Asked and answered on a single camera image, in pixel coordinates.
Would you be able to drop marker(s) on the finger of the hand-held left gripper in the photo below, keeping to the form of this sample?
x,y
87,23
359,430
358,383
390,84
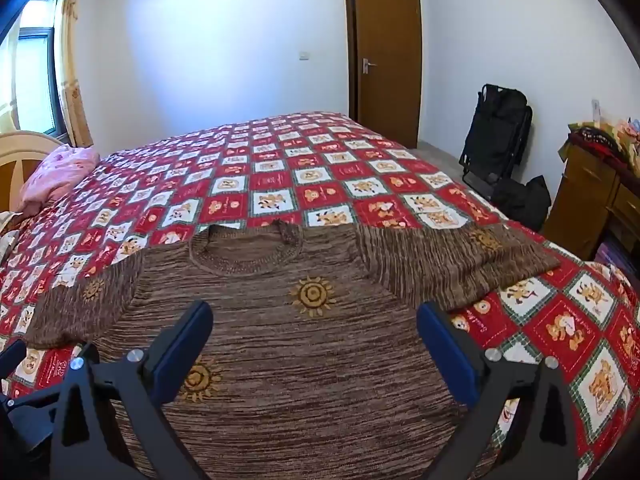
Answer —
x,y
30,422
11,356

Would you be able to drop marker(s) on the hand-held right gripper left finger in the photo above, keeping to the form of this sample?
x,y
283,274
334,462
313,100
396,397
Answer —
x,y
184,352

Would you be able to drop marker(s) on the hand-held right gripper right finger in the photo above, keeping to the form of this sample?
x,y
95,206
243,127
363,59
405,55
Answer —
x,y
446,355

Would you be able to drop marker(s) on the brown knit sweater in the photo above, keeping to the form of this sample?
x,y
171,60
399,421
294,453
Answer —
x,y
300,360

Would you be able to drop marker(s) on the black bag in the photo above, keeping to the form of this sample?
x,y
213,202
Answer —
x,y
525,205

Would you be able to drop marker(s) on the pink quilt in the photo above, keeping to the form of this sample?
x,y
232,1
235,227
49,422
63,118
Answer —
x,y
60,175

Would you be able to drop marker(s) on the cream wooden headboard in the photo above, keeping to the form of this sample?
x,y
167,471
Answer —
x,y
25,155

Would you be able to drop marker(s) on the wooden dresser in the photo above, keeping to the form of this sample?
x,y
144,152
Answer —
x,y
580,200

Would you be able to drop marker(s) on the red checked printed bedspread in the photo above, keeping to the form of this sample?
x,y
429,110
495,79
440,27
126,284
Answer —
x,y
300,175

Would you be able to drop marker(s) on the black backpack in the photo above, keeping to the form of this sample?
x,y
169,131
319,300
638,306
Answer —
x,y
500,130

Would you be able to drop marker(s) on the pile of colourful clutter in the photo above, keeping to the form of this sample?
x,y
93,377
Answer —
x,y
600,140

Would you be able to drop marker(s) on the window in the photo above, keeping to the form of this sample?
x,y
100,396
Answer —
x,y
35,70

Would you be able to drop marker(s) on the brown wooden door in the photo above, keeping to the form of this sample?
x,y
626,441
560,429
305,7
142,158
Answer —
x,y
390,60

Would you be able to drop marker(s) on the yellow patterned curtain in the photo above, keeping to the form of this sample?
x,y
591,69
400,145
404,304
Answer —
x,y
70,60

